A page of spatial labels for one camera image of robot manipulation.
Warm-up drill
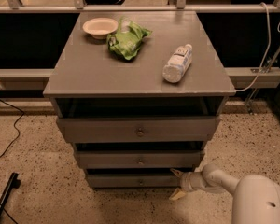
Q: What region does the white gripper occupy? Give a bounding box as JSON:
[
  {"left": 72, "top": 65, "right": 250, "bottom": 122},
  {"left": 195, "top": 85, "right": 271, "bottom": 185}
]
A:
[{"left": 169, "top": 168, "right": 203, "bottom": 201}]

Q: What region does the grey bottom drawer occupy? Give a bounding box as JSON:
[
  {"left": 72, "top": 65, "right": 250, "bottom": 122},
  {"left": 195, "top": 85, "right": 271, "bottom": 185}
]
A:
[{"left": 86, "top": 174, "right": 179, "bottom": 189}]

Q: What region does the grey drawer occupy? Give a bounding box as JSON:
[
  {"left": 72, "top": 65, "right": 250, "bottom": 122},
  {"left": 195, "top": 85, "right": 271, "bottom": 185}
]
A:
[
  {"left": 74, "top": 150, "right": 204, "bottom": 169},
  {"left": 86, "top": 174, "right": 179, "bottom": 189},
  {"left": 57, "top": 117, "right": 220, "bottom": 143}
]

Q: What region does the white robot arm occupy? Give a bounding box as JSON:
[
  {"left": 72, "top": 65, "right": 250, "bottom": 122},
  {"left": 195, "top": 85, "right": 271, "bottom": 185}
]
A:
[{"left": 170, "top": 164, "right": 280, "bottom": 224}]

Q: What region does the grey top drawer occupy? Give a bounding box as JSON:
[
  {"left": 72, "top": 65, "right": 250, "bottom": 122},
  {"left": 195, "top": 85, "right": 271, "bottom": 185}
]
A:
[{"left": 57, "top": 117, "right": 220, "bottom": 143}]

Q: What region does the grey middle drawer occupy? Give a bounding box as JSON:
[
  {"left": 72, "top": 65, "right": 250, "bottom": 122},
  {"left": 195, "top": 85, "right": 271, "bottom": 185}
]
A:
[{"left": 74, "top": 150, "right": 204, "bottom": 169}]

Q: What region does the grey wooden drawer cabinet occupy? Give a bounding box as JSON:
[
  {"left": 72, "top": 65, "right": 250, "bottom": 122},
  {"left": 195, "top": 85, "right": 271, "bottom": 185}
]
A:
[{"left": 44, "top": 11, "right": 235, "bottom": 177}]

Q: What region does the white plastic bottle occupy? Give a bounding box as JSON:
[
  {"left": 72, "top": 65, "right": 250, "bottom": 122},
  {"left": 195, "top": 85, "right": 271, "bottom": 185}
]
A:
[{"left": 162, "top": 44, "right": 192, "bottom": 83}]

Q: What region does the green chip bag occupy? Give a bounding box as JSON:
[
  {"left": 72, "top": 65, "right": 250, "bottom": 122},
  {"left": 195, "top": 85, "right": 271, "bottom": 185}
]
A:
[{"left": 106, "top": 17, "right": 151, "bottom": 61}]

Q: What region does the black stand leg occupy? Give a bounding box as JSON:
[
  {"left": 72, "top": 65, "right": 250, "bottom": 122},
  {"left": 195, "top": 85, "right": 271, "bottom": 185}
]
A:
[{"left": 0, "top": 173, "right": 21, "bottom": 217}]

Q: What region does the beige paper bowl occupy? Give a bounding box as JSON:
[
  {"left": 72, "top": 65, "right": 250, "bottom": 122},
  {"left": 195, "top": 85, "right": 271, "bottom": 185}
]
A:
[{"left": 82, "top": 18, "right": 119, "bottom": 39}]

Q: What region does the metal bracket rod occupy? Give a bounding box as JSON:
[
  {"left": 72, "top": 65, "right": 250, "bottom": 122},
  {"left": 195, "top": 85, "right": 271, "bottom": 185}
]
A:
[{"left": 245, "top": 45, "right": 280, "bottom": 115}]

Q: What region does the white cable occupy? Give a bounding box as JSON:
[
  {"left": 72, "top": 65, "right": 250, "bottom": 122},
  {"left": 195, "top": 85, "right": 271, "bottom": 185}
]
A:
[{"left": 235, "top": 2, "right": 280, "bottom": 93}]

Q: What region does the black floor cable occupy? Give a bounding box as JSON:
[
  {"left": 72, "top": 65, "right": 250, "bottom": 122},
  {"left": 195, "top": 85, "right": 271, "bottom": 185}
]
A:
[{"left": 0, "top": 89, "right": 25, "bottom": 159}]

